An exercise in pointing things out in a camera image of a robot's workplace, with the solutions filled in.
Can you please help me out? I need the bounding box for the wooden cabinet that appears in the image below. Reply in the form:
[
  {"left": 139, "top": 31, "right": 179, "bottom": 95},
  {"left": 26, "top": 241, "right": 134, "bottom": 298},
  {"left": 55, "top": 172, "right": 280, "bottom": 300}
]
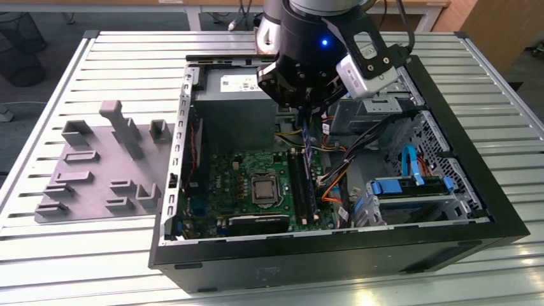
[{"left": 432, "top": 0, "right": 544, "bottom": 75}]

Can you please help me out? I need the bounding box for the black cable silver plug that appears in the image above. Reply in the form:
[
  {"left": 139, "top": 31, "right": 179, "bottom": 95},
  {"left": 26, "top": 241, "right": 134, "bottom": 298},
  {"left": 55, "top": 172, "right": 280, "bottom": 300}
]
[{"left": 227, "top": 0, "right": 256, "bottom": 33}]

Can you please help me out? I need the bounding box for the black open PC case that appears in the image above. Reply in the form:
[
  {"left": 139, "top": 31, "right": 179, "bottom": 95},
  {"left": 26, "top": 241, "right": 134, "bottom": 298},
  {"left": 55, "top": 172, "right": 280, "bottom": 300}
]
[{"left": 147, "top": 54, "right": 532, "bottom": 294}]

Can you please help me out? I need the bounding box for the grey parts rack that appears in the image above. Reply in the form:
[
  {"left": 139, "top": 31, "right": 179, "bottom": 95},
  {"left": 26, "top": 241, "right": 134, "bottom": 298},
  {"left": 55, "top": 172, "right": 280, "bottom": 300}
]
[{"left": 34, "top": 99, "right": 178, "bottom": 223}]

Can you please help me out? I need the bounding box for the black graphics card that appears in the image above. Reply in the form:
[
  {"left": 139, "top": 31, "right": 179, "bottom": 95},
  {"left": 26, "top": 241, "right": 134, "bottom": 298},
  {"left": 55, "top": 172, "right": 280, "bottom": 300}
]
[{"left": 227, "top": 214, "right": 290, "bottom": 237}]

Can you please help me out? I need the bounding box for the blue flat data wire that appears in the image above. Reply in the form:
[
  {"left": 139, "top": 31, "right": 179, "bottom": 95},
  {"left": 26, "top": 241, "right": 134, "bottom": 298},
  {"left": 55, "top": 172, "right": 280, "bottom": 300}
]
[{"left": 402, "top": 145, "right": 426, "bottom": 186}]

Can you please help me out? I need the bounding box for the grey metal drive cage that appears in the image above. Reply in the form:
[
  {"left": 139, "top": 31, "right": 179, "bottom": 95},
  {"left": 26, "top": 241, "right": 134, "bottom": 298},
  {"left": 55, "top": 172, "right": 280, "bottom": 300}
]
[{"left": 330, "top": 68, "right": 426, "bottom": 135}]

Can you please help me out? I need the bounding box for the hard disk blue carrier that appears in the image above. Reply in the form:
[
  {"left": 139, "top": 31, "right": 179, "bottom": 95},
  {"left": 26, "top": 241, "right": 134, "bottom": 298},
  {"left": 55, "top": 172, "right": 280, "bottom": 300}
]
[{"left": 367, "top": 176, "right": 456, "bottom": 201}]

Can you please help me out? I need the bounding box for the orange wire pair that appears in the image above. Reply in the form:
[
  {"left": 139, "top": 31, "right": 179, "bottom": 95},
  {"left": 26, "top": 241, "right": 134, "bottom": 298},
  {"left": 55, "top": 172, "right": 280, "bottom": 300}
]
[{"left": 320, "top": 178, "right": 344, "bottom": 204}]

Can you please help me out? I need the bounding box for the grey metal disk bay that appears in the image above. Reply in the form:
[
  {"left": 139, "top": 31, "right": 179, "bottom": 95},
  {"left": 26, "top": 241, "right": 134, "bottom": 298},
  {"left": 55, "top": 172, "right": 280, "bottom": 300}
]
[{"left": 351, "top": 187, "right": 474, "bottom": 228}]

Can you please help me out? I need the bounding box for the silver CPU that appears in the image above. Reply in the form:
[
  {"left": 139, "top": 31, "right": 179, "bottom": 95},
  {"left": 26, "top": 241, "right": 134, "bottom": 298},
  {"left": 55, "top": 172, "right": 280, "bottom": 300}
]
[{"left": 254, "top": 178, "right": 276, "bottom": 199}]

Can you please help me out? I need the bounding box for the black wire basket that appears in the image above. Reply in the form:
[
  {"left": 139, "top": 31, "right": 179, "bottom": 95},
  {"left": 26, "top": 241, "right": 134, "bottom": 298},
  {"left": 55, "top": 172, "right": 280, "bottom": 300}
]
[{"left": 0, "top": 11, "right": 48, "bottom": 88}]

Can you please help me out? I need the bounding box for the green motherboard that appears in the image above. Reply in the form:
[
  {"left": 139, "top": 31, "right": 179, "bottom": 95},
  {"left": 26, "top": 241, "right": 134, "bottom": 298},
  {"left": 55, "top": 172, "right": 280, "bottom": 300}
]
[{"left": 182, "top": 149, "right": 342, "bottom": 238}]

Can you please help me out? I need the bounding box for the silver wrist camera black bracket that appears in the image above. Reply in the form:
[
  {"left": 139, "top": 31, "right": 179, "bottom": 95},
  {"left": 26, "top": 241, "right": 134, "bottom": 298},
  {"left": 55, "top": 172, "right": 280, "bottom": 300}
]
[{"left": 323, "top": 17, "right": 410, "bottom": 101}]

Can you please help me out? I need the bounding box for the white frame desk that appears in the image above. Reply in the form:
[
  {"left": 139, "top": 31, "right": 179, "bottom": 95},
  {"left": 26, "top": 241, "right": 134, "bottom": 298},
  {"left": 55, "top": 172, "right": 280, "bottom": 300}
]
[{"left": 24, "top": 0, "right": 452, "bottom": 33}]

